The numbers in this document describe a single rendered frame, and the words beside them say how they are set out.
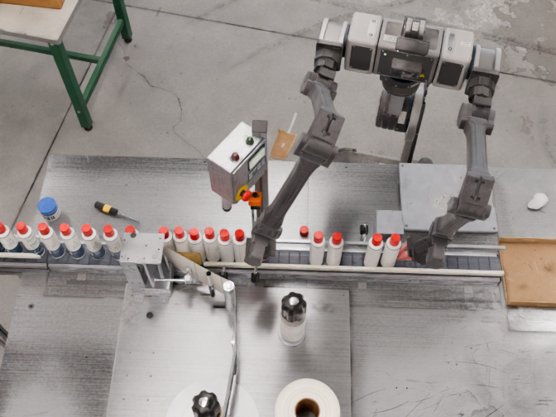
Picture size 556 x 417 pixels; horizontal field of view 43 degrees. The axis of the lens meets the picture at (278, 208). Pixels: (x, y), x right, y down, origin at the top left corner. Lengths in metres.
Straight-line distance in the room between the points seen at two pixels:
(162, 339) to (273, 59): 2.25
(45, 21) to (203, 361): 1.85
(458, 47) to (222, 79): 2.11
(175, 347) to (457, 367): 0.97
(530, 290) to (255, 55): 2.30
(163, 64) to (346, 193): 1.86
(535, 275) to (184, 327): 1.29
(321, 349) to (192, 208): 0.76
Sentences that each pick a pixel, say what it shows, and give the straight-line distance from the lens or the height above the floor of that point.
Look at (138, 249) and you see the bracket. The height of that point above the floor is 1.14.
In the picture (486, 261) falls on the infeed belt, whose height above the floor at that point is 0.88.
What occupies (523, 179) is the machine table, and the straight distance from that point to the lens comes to 2.99.
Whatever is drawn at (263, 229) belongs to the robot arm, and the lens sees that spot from 2.20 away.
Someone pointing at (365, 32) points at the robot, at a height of 1.53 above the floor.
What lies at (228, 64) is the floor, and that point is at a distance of 4.29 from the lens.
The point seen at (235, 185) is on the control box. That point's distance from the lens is 2.14.
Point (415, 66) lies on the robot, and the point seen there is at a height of 1.49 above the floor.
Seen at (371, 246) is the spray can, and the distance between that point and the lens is 2.46.
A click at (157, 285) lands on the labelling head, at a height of 0.94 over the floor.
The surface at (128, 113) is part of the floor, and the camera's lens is 4.13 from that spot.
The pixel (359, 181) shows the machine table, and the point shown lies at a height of 0.83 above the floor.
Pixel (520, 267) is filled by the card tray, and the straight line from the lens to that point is 2.78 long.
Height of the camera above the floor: 3.22
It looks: 60 degrees down
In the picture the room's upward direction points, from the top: straight up
